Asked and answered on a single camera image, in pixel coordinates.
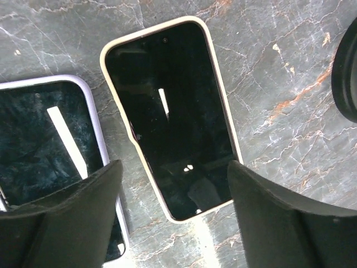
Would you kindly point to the cream case phone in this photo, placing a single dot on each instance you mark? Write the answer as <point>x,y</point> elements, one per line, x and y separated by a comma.
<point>167,85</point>

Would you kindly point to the purple phone from pole stand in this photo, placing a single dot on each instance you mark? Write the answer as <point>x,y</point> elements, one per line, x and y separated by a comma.
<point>51,138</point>

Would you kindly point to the black pole stand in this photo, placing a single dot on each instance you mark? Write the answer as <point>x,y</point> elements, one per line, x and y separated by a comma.
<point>343,76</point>

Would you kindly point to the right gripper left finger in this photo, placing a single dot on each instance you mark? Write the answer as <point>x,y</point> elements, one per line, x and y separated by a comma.
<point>68,228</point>

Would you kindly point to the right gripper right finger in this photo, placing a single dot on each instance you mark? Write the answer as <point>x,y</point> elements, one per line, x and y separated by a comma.
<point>281,228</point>

